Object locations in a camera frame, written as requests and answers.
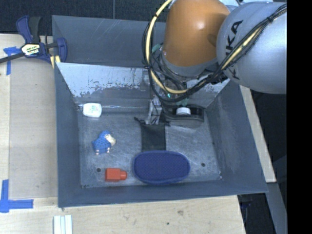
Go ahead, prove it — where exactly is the red small block with cap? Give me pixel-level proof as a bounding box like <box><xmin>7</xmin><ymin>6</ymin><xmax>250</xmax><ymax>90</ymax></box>
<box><xmin>105</xmin><ymin>168</ymin><xmax>128</xmax><ymax>182</ymax></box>

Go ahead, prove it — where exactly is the white small bottle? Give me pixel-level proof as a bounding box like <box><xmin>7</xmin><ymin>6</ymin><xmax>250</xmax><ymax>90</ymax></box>
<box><xmin>82</xmin><ymin>102</ymin><xmax>103</xmax><ymax>118</ymax></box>

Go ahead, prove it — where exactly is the grey metal bin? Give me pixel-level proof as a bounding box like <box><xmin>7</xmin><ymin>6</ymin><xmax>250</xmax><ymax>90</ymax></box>
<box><xmin>51</xmin><ymin>15</ymin><xmax>269</xmax><ymax>208</ymax></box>

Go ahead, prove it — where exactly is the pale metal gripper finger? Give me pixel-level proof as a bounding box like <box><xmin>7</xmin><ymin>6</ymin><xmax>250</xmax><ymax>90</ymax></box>
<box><xmin>153</xmin><ymin>107</ymin><xmax>162</xmax><ymax>126</ymax></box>
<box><xmin>146</xmin><ymin>106</ymin><xmax>155</xmax><ymax>125</ymax></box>

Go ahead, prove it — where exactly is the blue toy sheep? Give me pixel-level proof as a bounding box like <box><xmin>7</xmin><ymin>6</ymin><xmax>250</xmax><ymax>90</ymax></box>
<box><xmin>91</xmin><ymin>130</ymin><xmax>117</xmax><ymax>156</ymax></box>

